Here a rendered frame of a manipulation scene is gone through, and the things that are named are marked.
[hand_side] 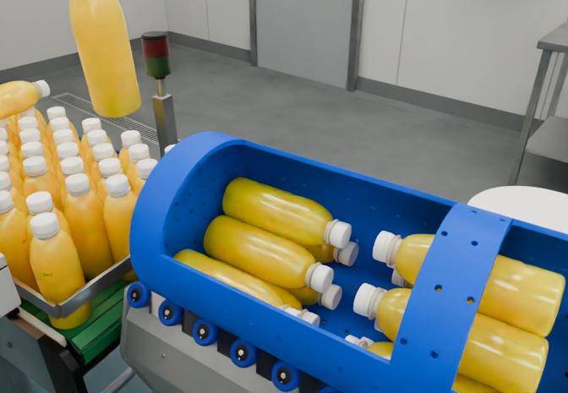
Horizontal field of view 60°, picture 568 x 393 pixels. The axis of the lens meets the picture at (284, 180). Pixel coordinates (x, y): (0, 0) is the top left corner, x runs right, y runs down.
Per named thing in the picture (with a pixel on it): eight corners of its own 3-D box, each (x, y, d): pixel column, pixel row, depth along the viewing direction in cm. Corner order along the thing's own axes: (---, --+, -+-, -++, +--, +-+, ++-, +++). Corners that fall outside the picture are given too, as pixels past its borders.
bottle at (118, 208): (111, 279, 96) (92, 199, 87) (122, 256, 102) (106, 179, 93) (146, 280, 96) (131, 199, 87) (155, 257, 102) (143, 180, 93)
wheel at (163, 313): (182, 304, 79) (188, 304, 81) (161, 293, 81) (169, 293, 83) (172, 331, 79) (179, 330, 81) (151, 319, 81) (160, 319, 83)
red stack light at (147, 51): (156, 58, 119) (154, 42, 117) (138, 54, 122) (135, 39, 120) (175, 52, 124) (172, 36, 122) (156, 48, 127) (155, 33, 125)
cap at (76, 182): (94, 185, 91) (92, 177, 91) (82, 195, 88) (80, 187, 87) (75, 182, 92) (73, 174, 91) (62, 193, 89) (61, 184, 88)
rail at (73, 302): (64, 319, 81) (60, 305, 80) (61, 317, 82) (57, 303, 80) (218, 206, 110) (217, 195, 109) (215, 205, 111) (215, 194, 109)
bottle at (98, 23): (140, 113, 74) (113, -15, 63) (91, 118, 73) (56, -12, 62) (142, 92, 79) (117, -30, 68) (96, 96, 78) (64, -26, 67)
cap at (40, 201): (45, 199, 87) (42, 191, 86) (58, 206, 85) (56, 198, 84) (24, 210, 84) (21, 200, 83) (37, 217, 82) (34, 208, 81)
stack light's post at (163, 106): (199, 380, 182) (161, 99, 126) (191, 375, 184) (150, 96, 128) (206, 373, 185) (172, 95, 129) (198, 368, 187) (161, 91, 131)
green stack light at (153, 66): (159, 79, 122) (156, 59, 119) (140, 73, 125) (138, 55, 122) (177, 72, 127) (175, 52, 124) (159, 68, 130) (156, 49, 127)
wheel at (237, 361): (258, 344, 72) (264, 343, 74) (233, 331, 74) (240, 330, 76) (248, 373, 72) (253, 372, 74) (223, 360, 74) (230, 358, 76)
